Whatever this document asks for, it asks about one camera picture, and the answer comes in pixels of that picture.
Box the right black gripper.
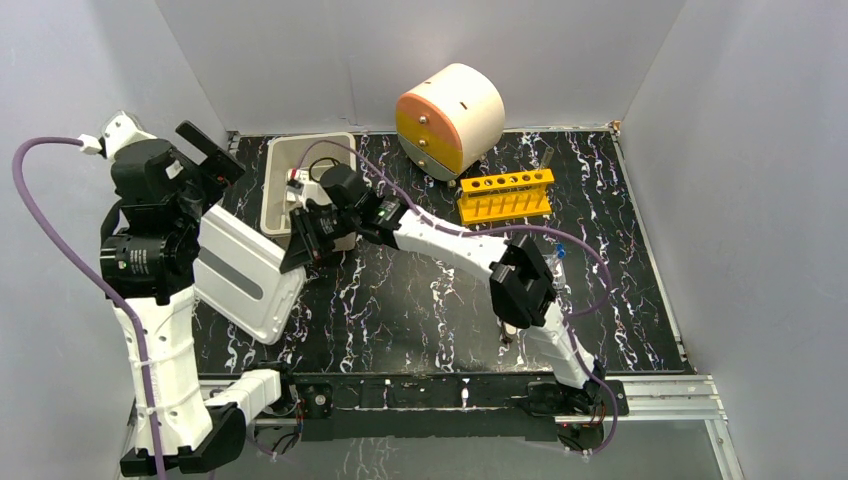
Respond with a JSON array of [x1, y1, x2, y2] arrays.
[[280, 205, 360, 274]]

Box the white bin lid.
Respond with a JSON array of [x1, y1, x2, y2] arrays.
[[194, 205, 306, 345]]

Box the black ring clamp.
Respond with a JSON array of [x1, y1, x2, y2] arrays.
[[308, 156, 340, 173]]

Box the glass test tube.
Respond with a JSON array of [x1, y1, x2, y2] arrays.
[[539, 146, 555, 170]]

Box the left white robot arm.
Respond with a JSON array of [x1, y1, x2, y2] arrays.
[[100, 112, 299, 476]]

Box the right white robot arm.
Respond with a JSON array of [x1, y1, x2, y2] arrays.
[[280, 165, 603, 414]]

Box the cream plastic bin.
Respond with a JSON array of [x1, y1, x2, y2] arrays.
[[260, 132, 357, 248]]

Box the cylindrical drawer cabinet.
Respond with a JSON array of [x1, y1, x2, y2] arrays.
[[395, 63, 505, 182]]

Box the yellow test tube rack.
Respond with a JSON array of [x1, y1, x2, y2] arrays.
[[458, 169, 555, 225]]

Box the clear acrylic tube rack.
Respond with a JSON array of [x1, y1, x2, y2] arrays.
[[545, 253, 567, 291]]

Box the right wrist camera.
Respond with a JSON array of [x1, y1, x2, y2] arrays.
[[284, 168, 311, 211]]

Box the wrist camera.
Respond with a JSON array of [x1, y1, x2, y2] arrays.
[[284, 168, 311, 211], [78, 110, 156, 162]]

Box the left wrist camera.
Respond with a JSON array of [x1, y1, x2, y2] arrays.
[[78, 110, 156, 162]]

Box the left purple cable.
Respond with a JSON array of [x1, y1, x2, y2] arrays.
[[11, 137, 170, 480]]

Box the purple cable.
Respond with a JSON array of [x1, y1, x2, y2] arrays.
[[11, 137, 170, 480], [294, 139, 621, 458]]

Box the black base frame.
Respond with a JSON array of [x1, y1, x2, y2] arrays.
[[292, 372, 630, 450]]

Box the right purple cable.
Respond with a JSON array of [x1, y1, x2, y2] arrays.
[[294, 139, 621, 458]]

